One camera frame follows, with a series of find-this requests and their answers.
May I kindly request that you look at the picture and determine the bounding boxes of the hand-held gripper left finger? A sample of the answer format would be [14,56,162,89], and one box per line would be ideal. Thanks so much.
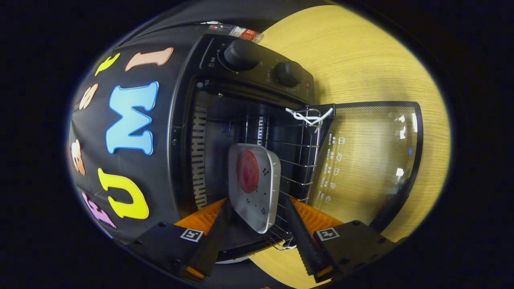
[128,197,233,281]

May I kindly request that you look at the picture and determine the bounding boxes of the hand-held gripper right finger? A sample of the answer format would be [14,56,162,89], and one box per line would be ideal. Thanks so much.
[284,197,396,283]

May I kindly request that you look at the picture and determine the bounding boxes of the white square plate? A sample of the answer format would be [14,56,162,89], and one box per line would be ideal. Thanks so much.
[227,143,281,234]

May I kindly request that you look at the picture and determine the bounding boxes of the pink round food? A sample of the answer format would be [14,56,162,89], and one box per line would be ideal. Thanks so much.
[236,149,259,194]

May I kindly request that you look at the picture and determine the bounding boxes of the black toaster oven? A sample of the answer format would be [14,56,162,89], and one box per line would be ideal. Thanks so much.
[168,33,424,261]

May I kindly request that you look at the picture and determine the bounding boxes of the clear water bottle red label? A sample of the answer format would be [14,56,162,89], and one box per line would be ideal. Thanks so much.
[208,23,265,44]

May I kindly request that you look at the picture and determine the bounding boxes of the metal wire oven rack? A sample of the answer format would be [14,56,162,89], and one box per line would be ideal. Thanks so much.
[229,106,324,251]

